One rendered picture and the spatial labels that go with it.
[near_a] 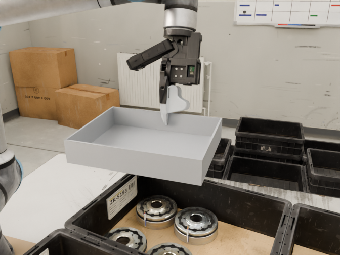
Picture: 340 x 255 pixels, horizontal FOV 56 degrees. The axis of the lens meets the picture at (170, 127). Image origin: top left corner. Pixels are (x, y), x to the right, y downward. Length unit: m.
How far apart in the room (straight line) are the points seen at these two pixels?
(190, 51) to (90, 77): 3.47
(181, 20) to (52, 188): 0.81
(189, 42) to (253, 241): 0.47
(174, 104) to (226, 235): 0.33
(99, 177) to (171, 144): 0.64
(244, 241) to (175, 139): 0.28
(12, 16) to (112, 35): 3.26
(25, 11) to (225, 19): 2.94
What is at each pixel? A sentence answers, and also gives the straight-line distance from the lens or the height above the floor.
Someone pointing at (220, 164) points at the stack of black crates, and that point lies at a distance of 1.64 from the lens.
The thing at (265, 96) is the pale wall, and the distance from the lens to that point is 3.57.
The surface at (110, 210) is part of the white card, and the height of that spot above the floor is 0.88.
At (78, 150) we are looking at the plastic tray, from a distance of 0.64.
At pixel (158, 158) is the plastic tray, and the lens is 0.56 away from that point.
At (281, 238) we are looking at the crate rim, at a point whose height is 0.93.
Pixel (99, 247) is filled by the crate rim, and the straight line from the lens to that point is 0.63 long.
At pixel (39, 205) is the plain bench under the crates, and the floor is 0.70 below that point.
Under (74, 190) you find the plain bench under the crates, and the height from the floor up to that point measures 0.70.
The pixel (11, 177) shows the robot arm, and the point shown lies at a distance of 0.95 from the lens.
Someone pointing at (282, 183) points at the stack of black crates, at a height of 0.38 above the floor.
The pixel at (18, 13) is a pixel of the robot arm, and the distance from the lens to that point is 0.66.
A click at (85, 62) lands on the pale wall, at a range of 4.14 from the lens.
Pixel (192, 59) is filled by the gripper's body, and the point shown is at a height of 1.22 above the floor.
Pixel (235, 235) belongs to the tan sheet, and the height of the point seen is 0.83.
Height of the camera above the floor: 1.35
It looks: 22 degrees down
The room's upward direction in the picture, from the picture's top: straight up
